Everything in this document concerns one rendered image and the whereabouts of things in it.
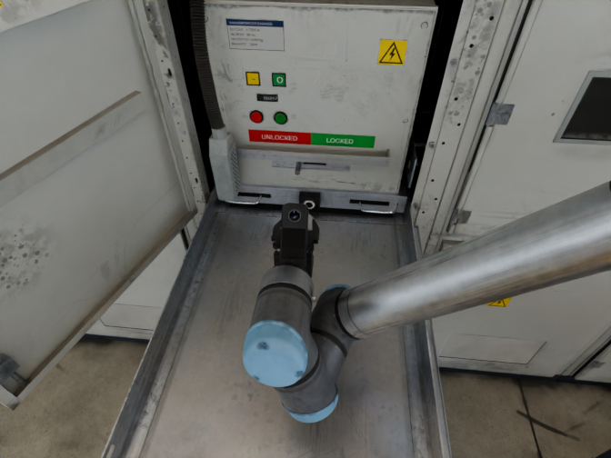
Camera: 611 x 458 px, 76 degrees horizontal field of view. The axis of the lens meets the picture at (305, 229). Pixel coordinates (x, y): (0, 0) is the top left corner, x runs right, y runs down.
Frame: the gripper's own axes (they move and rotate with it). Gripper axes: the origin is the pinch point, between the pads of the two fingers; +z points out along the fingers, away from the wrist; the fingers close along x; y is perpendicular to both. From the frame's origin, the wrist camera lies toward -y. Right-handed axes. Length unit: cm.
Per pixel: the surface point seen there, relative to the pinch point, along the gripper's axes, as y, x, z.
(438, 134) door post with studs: -9.7, 30.2, 20.2
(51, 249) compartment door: 3.3, -47.6, -13.6
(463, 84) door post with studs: -21.7, 32.4, 17.7
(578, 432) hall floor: 107, 105, 19
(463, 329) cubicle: 67, 55, 31
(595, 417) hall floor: 106, 114, 25
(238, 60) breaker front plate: -24.7, -15.9, 22.0
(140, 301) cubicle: 65, -65, 31
